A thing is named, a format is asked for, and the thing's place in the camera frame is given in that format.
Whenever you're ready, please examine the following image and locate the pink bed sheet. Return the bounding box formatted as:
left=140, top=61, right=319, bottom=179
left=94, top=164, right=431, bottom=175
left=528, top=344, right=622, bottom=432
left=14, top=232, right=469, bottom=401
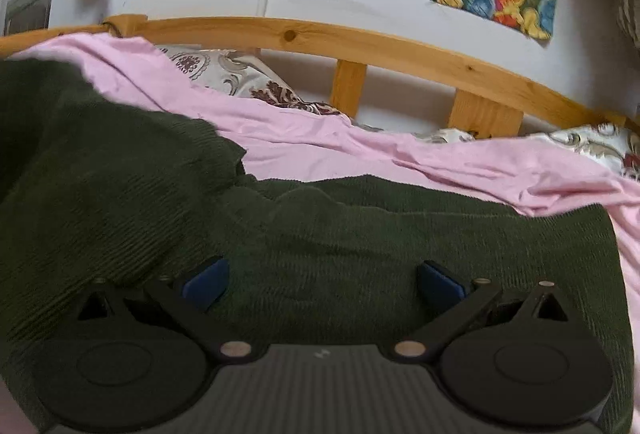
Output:
left=0, top=33, right=640, bottom=434

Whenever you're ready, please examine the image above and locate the wooden bed frame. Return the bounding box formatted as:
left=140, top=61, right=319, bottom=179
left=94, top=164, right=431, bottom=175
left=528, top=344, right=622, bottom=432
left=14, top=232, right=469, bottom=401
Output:
left=0, top=14, right=640, bottom=137

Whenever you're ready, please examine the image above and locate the green corduroy jacket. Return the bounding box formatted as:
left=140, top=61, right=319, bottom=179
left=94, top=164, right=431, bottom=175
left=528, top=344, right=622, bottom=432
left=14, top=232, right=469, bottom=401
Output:
left=0, top=58, right=633, bottom=434

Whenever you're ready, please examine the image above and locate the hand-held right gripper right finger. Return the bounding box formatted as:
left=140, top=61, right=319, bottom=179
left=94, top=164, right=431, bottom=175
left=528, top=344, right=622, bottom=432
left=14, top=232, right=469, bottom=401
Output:
left=387, top=259, right=576, bottom=364

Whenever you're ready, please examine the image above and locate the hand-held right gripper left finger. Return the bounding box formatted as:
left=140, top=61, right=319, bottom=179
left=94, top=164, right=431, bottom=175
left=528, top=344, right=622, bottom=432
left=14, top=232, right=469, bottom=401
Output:
left=74, top=256, right=256, bottom=364

